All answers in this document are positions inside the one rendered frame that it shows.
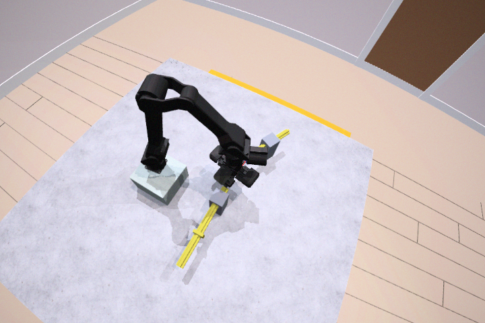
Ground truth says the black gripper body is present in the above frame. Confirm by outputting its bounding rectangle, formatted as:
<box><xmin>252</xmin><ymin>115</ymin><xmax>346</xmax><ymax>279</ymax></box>
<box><xmin>209</xmin><ymin>145</ymin><xmax>259</xmax><ymax>188</ymax></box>

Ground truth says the yellow square bar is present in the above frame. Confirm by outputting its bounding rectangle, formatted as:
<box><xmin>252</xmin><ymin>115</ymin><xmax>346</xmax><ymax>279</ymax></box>
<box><xmin>176</xmin><ymin>186</ymin><xmax>229</xmax><ymax>268</ymax></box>

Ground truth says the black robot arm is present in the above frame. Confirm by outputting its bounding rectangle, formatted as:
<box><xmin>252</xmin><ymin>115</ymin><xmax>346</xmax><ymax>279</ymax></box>
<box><xmin>135</xmin><ymin>73</ymin><xmax>268</xmax><ymax>188</ymax></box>

